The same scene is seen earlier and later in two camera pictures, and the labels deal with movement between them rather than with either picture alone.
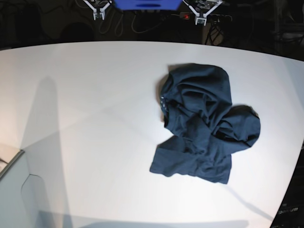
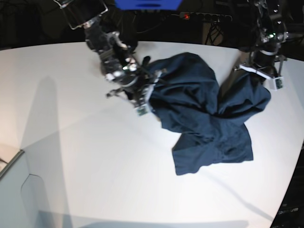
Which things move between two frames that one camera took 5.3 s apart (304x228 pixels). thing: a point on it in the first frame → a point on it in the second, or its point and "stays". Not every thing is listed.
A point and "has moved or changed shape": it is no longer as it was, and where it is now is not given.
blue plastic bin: x=147 y=4 stays
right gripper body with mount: x=98 y=6 → x=136 y=76
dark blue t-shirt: x=205 y=130 has moved or changed shape
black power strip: x=212 y=18 stays
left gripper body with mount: x=202 y=8 → x=267 y=64
